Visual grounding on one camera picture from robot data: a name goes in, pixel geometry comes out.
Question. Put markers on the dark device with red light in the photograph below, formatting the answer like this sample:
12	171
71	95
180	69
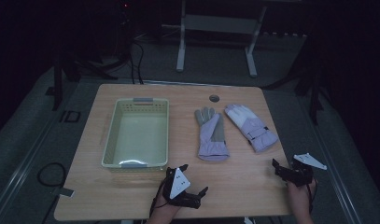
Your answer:
125	9

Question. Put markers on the grey tape strip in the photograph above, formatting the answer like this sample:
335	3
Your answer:
66	192

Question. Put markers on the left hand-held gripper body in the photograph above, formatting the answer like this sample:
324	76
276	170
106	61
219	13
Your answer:
178	183

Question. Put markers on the lilac glove with grey palm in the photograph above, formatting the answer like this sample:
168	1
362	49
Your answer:
211	137

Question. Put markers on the person's right hand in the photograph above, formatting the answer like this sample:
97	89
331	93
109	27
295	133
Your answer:
298	200

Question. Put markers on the pale green plastic basket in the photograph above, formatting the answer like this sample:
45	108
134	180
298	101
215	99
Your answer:
137	137

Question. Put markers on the grey round table grommet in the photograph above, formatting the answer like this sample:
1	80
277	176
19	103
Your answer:
214	98

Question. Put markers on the white metal stand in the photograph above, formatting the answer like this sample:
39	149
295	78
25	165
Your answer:
215	24

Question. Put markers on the person's left hand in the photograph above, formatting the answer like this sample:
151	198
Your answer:
164	211

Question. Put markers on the black rectangular floor frame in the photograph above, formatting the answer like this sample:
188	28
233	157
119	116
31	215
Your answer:
66	116

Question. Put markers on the black tripod stand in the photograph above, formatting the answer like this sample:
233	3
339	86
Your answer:
315	93
57	84

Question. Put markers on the lilac glove with white fingers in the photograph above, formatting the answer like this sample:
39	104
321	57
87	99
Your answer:
251	127

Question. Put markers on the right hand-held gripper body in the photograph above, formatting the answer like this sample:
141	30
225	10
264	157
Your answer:
299	175

